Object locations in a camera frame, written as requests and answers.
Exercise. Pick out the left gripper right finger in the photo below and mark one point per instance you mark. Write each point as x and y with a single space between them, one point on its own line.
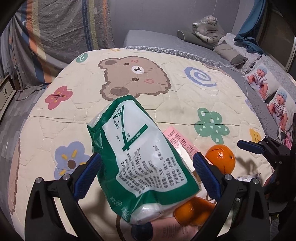
252 218

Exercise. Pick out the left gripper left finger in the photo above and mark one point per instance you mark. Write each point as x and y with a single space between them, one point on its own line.
43 221

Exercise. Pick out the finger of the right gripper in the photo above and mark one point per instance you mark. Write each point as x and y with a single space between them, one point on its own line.
251 147

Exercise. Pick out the orange tangerine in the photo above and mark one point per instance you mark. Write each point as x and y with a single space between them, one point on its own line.
221 157
194 212

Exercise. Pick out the green white tissue pack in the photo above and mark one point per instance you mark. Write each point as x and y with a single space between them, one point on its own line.
142 175

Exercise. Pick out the right baby print pillow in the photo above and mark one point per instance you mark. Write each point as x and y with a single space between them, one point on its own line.
282 109

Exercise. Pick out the baby print pillow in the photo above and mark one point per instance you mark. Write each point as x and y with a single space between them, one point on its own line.
262 81
282 109

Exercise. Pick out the left baby print pillow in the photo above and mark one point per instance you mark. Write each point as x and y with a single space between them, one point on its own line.
262 81

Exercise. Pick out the cream cartoon bear quilt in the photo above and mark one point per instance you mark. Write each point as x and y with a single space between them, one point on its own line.
204 101

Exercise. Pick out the pink paper package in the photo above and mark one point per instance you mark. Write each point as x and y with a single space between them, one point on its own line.
177 139

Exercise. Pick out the grey square cushion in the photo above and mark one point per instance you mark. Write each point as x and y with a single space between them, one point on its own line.
225 51

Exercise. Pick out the blue curtain left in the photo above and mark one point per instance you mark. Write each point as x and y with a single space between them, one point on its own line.
250 29

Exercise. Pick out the grey tiger plush toy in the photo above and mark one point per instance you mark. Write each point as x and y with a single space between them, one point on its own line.
208 30

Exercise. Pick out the grey bolster pillow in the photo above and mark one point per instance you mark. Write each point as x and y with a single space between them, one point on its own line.
191 38

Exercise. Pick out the white drawer cabinet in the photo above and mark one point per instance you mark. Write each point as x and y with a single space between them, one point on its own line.
7 92

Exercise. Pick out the grey sofa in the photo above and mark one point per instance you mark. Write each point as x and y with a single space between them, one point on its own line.
163 43

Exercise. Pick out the striped grey cloth cover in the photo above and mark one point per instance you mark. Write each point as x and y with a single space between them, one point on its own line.
43 37

